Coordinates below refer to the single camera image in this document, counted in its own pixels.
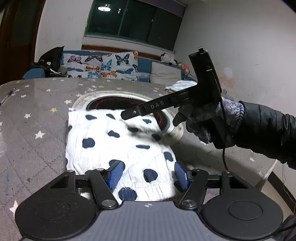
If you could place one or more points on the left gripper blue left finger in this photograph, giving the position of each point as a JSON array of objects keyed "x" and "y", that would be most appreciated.
[{"x": 114, "y": 174}]

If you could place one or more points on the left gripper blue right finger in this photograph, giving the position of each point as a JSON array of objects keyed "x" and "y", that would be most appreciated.
[{"x": 183, "y": 175}]

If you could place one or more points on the white navy polka dot garment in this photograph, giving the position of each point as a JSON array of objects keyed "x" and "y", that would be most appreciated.
[{"x": 97, "y": 138}]

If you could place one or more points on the black jacket right forearm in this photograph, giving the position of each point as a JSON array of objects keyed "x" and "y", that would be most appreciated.
[{"x": 267, "y": 131}]

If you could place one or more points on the grey knit gloved right hand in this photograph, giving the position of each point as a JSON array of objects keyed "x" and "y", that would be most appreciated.
[{"x": 196, "y": 117}]

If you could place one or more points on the striped blue folded cloth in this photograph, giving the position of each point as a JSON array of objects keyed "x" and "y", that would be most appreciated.
[{"x": 180, "y": 85}]

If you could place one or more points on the grey cushion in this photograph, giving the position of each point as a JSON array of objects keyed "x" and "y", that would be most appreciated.
[{"x": 164, "y": 74}]

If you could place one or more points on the plush toys on sofa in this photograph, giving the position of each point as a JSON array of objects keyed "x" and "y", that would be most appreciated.
[{"x": 166, "y": 58}]

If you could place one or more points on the blue sofa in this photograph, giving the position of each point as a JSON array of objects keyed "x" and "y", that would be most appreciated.
[{"x": 144, "y": 67}]

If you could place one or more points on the dark green window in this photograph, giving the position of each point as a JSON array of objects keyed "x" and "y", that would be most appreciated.
[{"x": 155, "y": 23}]

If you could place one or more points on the butterfly pattern pillow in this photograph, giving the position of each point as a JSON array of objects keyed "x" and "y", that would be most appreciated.
[{"x": 122, "y": 66}]

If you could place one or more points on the black bag on sofa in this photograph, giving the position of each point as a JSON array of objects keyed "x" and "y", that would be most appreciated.
[{"x": 50, "y": 63}]

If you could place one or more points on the black pen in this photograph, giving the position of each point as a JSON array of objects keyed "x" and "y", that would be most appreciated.
[{"x": 7, "y": 96}]

